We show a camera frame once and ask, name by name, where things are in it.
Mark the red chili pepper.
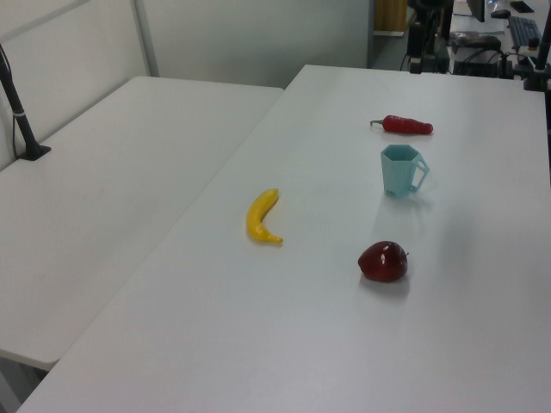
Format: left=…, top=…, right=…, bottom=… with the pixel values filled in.
left=368, top=114, right=435, bottom=136

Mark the light teal hexagonal mug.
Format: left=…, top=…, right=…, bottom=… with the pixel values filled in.
left=380, top=144, right=431, bottom=200

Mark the white side table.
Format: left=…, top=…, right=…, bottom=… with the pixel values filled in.
left=0, top=76, right=285, bottom=371

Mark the black bag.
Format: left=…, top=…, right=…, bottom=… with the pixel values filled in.
left=450, top=33, right=503, bottom=52

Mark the black tripod equipment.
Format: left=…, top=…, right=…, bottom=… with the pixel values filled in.
left=406, top=0, right=454, bottom=75

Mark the yellow banana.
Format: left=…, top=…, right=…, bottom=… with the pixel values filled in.
left=245, top=188, right=285, bottom=247

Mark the yellow wooden panel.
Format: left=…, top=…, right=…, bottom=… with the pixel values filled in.
left=373, top=0, right=408, bottom=36

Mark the dark computer keyboard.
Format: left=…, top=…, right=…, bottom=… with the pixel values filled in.
left=506, top=15, right=542, bottom=45

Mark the dark red apple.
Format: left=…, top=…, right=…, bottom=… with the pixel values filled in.
left=357, top=240, right=410, bottom=284

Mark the black pole with square base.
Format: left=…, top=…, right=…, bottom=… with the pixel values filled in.
left=0, top=42, right=53, bottom=163

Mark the black pole with clamp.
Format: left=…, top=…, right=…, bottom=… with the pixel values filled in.
left=523, top=12, right=551, bottom=91

